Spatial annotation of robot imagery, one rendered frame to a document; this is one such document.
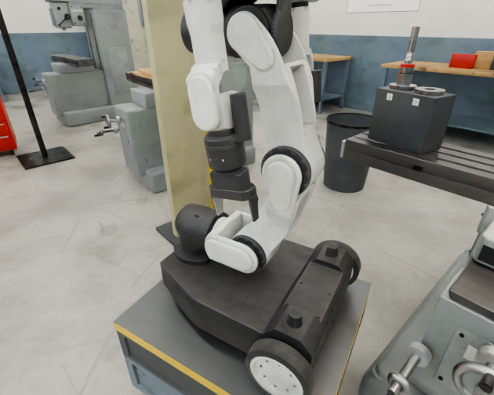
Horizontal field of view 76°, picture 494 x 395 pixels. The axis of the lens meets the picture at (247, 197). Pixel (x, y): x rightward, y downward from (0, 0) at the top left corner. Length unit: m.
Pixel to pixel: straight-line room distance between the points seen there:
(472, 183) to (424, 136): 0.20
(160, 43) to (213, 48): 1.25
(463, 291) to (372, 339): 0.89
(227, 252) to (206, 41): 0.65
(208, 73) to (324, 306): 0.75
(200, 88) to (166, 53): 1.28
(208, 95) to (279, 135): 0.26
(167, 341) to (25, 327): 1.01
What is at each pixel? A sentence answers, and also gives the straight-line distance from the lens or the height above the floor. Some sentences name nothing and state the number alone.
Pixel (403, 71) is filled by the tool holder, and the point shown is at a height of 1.21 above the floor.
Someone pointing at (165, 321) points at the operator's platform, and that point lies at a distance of 1.27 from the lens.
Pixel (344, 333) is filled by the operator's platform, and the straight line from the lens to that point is 1.25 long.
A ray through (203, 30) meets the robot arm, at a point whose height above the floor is 1.34.
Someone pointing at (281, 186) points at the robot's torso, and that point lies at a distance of 0.82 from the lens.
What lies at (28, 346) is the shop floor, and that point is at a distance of 1.97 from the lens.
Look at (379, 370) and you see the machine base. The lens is 1.46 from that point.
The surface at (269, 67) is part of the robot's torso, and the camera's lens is 0.78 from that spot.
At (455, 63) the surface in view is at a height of 0.93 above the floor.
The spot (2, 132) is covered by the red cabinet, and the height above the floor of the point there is 0.29.
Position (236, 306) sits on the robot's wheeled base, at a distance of 1.06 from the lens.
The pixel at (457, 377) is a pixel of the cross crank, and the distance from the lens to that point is 0.94.
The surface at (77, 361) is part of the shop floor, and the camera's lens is 1.80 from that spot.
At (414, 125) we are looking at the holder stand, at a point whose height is 1.06.
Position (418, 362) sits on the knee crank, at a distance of 1.06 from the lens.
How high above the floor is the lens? 1.35
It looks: 29 degrees down
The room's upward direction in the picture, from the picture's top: straight up
